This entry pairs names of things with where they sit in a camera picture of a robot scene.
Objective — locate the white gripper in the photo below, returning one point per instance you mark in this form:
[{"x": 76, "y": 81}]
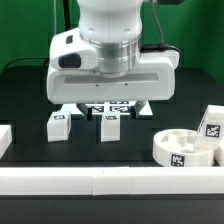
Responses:
[{"x": 86, "y": 69}]

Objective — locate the round white stool seat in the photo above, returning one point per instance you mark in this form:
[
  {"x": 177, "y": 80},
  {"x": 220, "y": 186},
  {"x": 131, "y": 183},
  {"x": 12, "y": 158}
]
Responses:
[{"x": 175, "y": 148}]

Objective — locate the white marker base plate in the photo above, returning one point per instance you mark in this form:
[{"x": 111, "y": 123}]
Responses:
[{"x": 99, "y": 108}]

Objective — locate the white front barrier wall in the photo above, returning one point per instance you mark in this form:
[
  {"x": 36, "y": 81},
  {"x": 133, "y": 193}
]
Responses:
[{"x": 111, "y": 181}]

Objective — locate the white barrier wall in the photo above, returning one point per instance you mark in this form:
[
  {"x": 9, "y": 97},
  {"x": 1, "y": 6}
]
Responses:
[
  {"x": 219, "y": 153},
  {"x": 5, "y": 138},
  {"x": 111, "y": 181}
]

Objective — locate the black vertical cable post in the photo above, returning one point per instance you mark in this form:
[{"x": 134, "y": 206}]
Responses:
[{"x": 66, "y": 10}]

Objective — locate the white left barrier wall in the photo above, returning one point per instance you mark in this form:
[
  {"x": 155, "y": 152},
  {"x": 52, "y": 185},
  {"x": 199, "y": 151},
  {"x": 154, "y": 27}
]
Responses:
[{"x": 5, "y": 138}]

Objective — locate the white right barrier wall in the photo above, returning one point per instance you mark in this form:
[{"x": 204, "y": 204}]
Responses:
[{"x": 219, "y": 153}]

